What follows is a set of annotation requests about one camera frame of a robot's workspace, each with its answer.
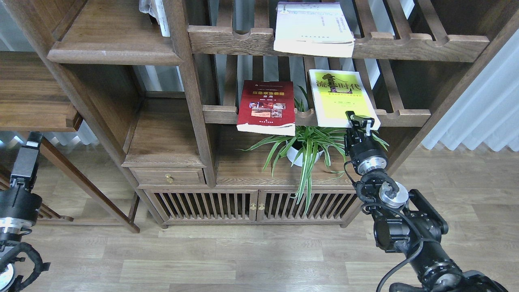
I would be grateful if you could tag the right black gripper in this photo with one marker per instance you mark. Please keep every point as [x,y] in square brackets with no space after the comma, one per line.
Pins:
[365,153]

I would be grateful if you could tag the green spider plant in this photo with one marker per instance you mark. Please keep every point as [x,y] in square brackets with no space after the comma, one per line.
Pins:
[313,137]

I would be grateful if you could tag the white book top shelf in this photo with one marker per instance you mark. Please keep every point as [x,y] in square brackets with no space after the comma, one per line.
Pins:
[313,28]

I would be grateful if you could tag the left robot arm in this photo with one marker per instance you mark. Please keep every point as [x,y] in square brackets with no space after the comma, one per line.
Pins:
[11,246]

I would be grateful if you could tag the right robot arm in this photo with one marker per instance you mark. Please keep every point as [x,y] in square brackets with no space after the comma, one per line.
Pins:
[404,221]

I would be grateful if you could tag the red book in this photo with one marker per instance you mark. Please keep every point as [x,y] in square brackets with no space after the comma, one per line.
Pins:
[267,107]

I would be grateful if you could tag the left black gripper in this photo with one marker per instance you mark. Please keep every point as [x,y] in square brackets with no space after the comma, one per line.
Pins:
[19,207]

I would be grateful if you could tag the dark wooden bookshelf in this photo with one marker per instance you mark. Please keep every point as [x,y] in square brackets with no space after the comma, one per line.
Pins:
[169,105]

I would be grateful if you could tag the plastic-wrapped white book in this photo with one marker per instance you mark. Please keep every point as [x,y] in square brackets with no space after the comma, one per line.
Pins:
[155,8]

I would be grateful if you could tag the yellow-green book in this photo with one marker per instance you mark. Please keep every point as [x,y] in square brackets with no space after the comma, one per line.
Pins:
[335,92]

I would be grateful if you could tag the white curtain right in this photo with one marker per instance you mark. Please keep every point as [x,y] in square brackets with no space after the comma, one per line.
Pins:
[488,111]

